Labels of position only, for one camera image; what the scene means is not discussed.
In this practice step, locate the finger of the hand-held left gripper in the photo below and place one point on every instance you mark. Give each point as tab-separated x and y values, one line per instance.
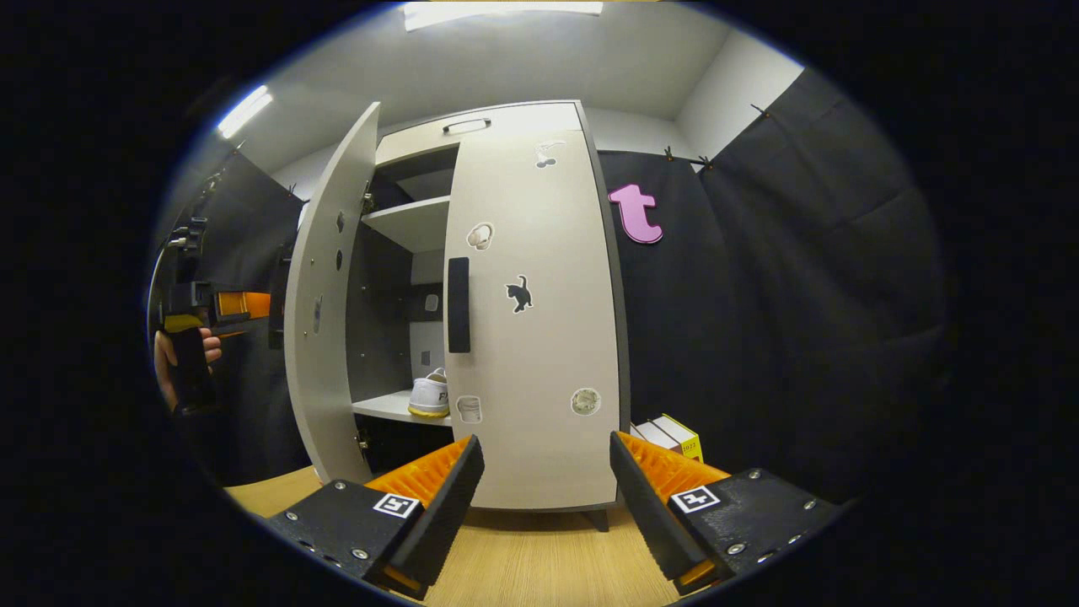
232	330
244	303

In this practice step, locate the white book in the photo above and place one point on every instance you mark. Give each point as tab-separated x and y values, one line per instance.
639	432

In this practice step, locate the yellow book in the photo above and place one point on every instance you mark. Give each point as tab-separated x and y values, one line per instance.
681	438

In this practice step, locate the ceiling light panel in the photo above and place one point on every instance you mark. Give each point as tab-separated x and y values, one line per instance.
506	13

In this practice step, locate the ceiling light strip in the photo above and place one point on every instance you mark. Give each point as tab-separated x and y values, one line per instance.
245	111

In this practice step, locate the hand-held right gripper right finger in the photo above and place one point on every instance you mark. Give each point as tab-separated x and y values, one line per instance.
645	506

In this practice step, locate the white shoe cabinet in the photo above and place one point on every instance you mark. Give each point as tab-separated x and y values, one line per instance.
405	223

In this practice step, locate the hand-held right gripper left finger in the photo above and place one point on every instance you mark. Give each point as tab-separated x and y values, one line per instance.
447	514

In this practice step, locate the white cabinet drawer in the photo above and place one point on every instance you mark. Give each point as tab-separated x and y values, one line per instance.
523	118

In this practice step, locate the white shoe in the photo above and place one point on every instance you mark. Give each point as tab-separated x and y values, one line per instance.
428	396

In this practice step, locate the white cabinet door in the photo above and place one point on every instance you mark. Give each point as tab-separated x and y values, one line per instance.
324	405
539	371

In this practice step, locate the brown book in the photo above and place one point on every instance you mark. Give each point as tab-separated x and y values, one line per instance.
659	436

